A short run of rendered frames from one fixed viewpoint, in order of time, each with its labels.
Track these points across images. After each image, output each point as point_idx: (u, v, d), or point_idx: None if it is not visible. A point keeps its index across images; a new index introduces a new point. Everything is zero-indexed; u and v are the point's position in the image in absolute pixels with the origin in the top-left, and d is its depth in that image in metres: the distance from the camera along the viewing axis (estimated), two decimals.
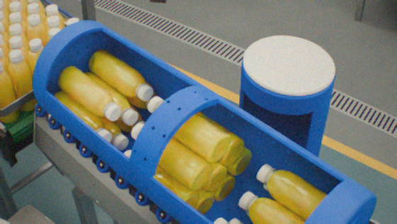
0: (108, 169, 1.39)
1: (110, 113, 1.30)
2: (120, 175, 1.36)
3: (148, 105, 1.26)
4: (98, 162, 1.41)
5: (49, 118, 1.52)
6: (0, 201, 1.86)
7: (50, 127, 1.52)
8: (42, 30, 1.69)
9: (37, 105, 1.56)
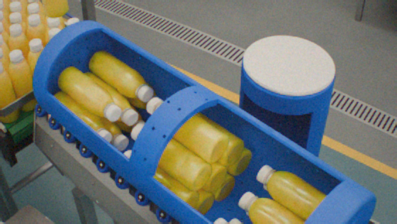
0: (108, 169, 1.39)
1: (110, 113, 1.31)
2: (120, 175, 1.36)
3: (147, 107, 1.27)
4: (98, 162, 1.41)
5: (49, 118, 1.52)
6: (0, 201, 1.86)
7: (50, 127, 1.52)
8: (42, 30, 1.69)
9: (37, 105, 1.56)
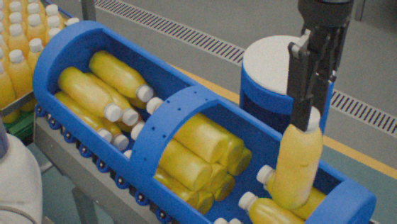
0: (108, 169, 1.39)
1: (110, 113, 1.31)
2: (120, 175, 1.36)
3: (147, 107, 1.27)
4: (98, 162, 1.41)
5: (49, 118, 1.52)
6: None
7: (50, 127, 1.52)
8: (42, 30, 1.69)
9: (37, 105, 1.56)
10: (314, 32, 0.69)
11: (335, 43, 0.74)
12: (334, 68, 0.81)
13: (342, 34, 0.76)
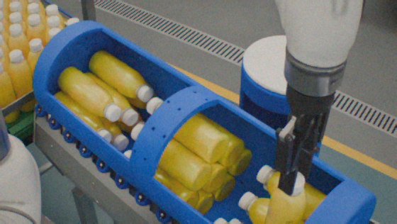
0: (108, 169, 1.39)
1: (110, 113, 1.31)
2: (120, 175, 1.36)
3: (147, 107, 1.27)
4: (98, 162, 1.41)
5: (49, 118, 1.52)
6: None
7: (50, 127, 1.52)
8: (42, 30, 1.69)
9: (37, 105, 1.56)
10: (299, 119, 0.80)
11: (319, 123, 0.85)
12: (318, 140, 0.91)
13: (325, 113, 0.87)
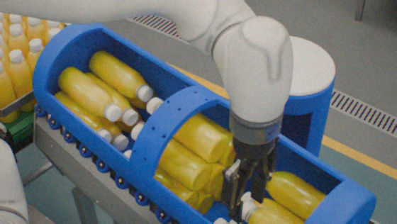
0: (108, 169, 1.39)
1: (110, 113, 1.31)
2: (120, 175, 1.36)
3: (147, 107, 1.27)
4: (98, 162, 1.41)
5: (49, 118, 1.52)
6: None
7: (50, 127, 1.52)
8: (42, 30, 1.69)
9: (37, 105, 1.56)
10: (243, 162, 0.96)
11: (265, 161, 1.02)
12: (270, 171, 1.08)
13: (272, 151, 1.03)
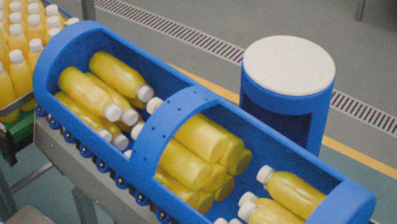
0: (108, 169, 1.39)
1: (110, 113, 1.31)
2: (120, 175, 1.36)
3: (147, 107, 1.27)
4: (98, 162, 1.41)
5: (49, 118, 1.52)
6: (0, 201, 1.86)
7: (50, 127, 1.52)
8: (42, 30, 1.69)
9: (37, 105, 1.56)
10: None
11: None
12: None
13: None
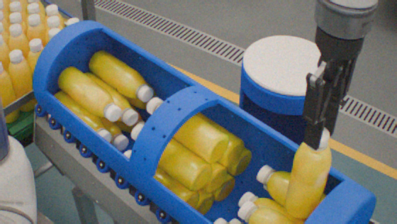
0: (108, 169, 1.39)
1: (110, 113, 1.31)
2: (120, 175, 1.36)
3: (147, 107, 1.27)
4: (98, 162, 1.41)
5: (49, 118, 1.52)
6: None
7: (50, 127, 1.52)
8: (42, 30, 1.69)
9: (37, 105, 1.56)
10: (330, 64, 0.78)
11: (347, 72, 0.83)
12: (344, 93, 0.90)
13: (351, 63, 0.85)
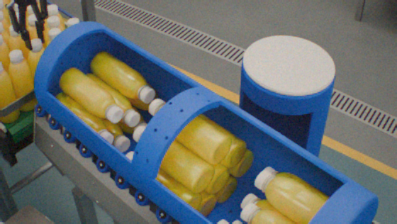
0: (106, 171, 1.39)
1: (111, 114, 1.30)
2: (121, 175, 1.36)
3: (149, 108, 1.27)
4: (99, 161, 1.41)
5: (50, 116, 1.52)
6: (0, 201, 1.86)
7: (49, 126, 1.52)
8: (42, 30, 1.69)
9: (37, 105, 1.56)
10: None
11: (35, 3, 1.47)
12: (45, 17, 1.53)
13: None
